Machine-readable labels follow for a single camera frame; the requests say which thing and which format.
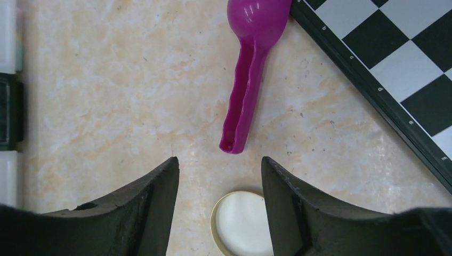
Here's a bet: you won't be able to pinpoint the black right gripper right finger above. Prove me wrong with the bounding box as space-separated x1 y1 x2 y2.
261 156 451 255

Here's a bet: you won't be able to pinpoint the black white chessboard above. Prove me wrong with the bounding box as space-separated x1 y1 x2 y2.
290 0 451 190

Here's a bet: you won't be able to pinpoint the magenta plastic scoop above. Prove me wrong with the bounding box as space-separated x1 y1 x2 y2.
219 0 292 154

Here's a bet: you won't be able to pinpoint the white bin orange gummies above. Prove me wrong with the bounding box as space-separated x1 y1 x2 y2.
1 0 24 74

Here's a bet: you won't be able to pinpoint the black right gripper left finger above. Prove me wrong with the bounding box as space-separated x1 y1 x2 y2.
1 157 180 255

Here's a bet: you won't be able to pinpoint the black bin mixed candies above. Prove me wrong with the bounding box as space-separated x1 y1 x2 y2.
1 73 25 151

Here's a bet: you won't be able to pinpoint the white bin round candies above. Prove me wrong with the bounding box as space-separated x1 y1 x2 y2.
1 151 24 209

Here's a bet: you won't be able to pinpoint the white round jar lid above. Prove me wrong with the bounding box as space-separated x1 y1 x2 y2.
210 191 274 255

